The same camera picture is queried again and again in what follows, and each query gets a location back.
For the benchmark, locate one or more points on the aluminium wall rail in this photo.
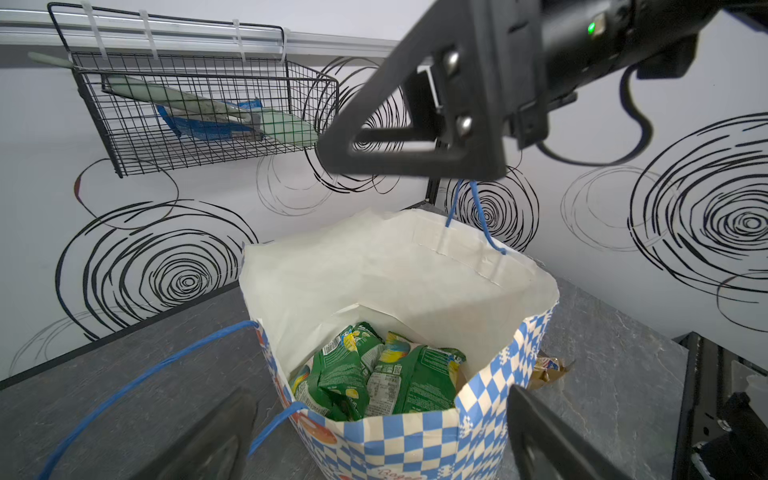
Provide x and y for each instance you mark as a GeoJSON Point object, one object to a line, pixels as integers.
{"type": "Point", "coordinates": [134, 31]}

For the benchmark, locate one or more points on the blue item in basket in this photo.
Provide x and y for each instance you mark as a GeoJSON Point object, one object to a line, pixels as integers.
{"type": "Point", "coordinates": [210, 128]}

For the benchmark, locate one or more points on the green snack bag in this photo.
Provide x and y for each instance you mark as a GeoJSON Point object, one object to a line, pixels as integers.
{"type": "Point", "coordinates": [359, 374]}

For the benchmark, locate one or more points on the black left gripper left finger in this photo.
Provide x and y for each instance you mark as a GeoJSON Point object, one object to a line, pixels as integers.
{"type": "Point", "coordinates": [215, 447]}

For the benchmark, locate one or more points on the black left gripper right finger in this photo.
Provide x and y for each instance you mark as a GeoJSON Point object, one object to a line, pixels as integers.
{"type": "Point", "coordinates": [545, 447]}

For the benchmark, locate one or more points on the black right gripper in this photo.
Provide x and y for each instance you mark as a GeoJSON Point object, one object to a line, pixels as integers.
{"type": "Point", "coordinates": [543, 51]}

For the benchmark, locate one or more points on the red gold snack bag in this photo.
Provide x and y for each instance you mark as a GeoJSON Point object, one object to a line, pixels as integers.
{"type": "Point", "coordinates": [547, 369]}

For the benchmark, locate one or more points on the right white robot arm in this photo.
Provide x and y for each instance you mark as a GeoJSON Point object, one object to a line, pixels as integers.
{"type": "Point", "coordinates": [744, 9]}

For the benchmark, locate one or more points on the green pouch in basket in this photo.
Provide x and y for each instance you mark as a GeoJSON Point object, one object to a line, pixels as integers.
{"type": "Point", "coordinates": [282, 127]}

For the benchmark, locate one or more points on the right black corner post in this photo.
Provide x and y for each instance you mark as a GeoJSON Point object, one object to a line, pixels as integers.
{"type": "Point", "coordinates": [435, 192]}

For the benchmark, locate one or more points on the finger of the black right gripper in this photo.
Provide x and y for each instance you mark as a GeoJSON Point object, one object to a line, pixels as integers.
{"type": "Point", "coordinates": [432, 109]}

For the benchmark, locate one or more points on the blue checkered paper bag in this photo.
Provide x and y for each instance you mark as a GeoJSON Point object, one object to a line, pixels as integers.
{"type": "Point", "coordinates": [435, 281]}

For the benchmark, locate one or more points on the black wire wall basket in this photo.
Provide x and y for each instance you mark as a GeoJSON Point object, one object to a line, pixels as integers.
{"type": "Point", "coordinates": [138, 141]}

